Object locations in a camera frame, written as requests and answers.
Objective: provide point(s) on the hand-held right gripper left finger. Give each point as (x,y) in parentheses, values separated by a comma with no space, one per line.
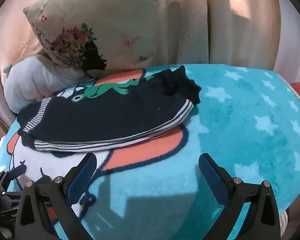
(82,177)

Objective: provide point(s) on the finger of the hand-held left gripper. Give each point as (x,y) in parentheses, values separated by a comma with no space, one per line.
(12,173)

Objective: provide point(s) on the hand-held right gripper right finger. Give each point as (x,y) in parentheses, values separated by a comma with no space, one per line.
(212,177)

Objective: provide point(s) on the teal cartoon printed blanket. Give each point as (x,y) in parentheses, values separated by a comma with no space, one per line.
(240,130)

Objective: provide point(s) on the white pillow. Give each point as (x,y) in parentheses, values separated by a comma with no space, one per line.
(32,82)

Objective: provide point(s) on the beige curtain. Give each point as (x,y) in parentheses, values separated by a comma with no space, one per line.
(227,17)

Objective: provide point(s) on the cream floral pillow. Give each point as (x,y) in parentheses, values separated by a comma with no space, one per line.
(102,17)

